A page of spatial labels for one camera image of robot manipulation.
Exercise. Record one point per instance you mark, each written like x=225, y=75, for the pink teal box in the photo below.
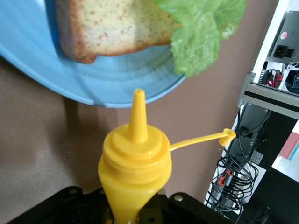
x=290, y=147

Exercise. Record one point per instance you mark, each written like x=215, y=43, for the green lettuce leaf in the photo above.
x=198, y=39

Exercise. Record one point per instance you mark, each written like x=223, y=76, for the black computer case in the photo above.
x=268, y=137

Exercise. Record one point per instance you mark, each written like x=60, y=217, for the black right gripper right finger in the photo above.
x=187, y=210

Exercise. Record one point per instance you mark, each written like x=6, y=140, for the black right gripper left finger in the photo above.
x=70, y=205

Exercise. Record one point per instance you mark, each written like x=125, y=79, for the grey power supply unit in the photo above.
x=286, y=39

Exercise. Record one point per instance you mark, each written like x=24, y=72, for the metal frame bracket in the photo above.
x=264, y=95

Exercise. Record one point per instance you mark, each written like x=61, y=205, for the brown bread slice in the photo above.
x=116, y=28

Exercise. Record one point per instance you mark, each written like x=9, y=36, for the blue plate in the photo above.
x=112, y=79

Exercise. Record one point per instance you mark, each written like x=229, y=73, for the yellow mustard squeeze bottle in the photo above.
x=137, y=168

